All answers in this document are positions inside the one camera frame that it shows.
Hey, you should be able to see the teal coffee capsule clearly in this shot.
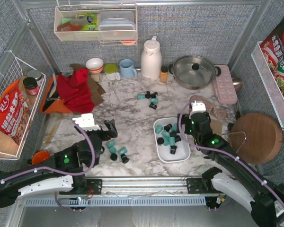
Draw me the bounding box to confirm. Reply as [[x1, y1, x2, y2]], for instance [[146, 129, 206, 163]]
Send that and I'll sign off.
[[150, 98, 158, 104], [106, 140, 116, 148], [163, 137, 169, 146], [137, 94, 145, 100], [169, 137, 176, 146], [171, 123, 178, 132], [155, 125, 164, 134], [162, 130, 170, 138], [118, 147, 128, 155], [109, 146, 117, 154]]

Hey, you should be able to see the tan scouring pad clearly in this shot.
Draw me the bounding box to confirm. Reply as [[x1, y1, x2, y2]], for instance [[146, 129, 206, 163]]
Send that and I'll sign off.
[[210, 119, 223, 136]]

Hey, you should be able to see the white storage basket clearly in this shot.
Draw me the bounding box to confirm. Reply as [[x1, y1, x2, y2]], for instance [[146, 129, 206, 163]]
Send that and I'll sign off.
[[153, 117, 191, 163]]

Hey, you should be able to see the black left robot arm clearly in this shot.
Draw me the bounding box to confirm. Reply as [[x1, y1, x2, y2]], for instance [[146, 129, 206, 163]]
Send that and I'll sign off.
[[0, 113, 118, 209]]

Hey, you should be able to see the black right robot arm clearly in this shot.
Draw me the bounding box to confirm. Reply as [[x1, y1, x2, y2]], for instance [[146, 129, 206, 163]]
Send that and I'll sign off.
[[177, 101, 284, 227]]

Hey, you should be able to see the striped brown mat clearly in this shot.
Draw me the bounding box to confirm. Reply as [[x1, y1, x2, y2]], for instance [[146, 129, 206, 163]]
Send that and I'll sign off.
[[189, 96, 228, 120]]

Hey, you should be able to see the brown felt mat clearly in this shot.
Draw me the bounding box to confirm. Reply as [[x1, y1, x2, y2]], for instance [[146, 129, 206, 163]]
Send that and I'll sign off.
[[70, 63, 105, 107]]

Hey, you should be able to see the pink egg tray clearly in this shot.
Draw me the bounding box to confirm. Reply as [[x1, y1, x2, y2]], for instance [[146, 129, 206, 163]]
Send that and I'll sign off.
[[213, 65, 238, 105]]

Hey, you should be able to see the steel pot with lid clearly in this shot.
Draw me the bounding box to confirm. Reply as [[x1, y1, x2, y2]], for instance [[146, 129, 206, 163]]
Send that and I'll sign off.
[[169, 55, 222, 90]]

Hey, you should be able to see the red cloth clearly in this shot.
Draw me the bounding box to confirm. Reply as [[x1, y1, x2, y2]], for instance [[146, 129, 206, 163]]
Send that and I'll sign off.
[[56, 68, 94, 114]]

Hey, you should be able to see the orange tray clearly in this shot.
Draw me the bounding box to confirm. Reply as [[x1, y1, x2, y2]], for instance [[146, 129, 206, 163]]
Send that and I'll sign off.
[[39, 77, 72, 114]]

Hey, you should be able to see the metal ladle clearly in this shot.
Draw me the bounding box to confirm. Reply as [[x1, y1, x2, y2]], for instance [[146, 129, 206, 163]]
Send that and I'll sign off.
[[232, 77, 244, 93]]

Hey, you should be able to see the yellow spice bottle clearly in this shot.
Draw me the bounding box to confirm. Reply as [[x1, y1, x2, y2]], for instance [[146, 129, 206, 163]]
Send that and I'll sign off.
[[160, 66, 169, 83]]

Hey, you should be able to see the small glass jar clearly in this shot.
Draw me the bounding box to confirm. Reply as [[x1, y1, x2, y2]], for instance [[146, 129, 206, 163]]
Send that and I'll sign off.
[[91, 73, 103, 83]]

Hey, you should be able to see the round wooden cutting board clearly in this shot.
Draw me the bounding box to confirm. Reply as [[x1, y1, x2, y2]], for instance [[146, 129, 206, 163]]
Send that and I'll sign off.
[[229, 113, 283, 165]]

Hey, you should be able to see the orange cup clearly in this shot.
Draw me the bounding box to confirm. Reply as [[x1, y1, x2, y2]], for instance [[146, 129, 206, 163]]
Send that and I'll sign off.
[[31, 151, 51, 165]]

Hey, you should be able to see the glass jar green lid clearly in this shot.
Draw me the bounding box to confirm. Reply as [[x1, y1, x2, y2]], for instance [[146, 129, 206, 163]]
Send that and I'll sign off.
[[104, 63, 121, 81]]

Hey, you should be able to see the white orange striped bowl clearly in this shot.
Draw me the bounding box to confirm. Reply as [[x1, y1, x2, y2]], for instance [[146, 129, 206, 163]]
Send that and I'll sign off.
[[86, 58, 104, 73]]

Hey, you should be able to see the light blue mug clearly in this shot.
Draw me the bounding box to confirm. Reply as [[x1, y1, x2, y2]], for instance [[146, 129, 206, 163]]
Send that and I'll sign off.
[[119, 59, 137, 79]]

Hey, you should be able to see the white thermos jug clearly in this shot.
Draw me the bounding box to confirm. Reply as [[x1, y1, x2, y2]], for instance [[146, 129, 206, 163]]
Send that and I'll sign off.
[[141, 36, 162, 81]]

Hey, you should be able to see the red jam jar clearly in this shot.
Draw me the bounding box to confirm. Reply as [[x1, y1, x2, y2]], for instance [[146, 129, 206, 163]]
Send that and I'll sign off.
[[23, 77, 39, 96]]

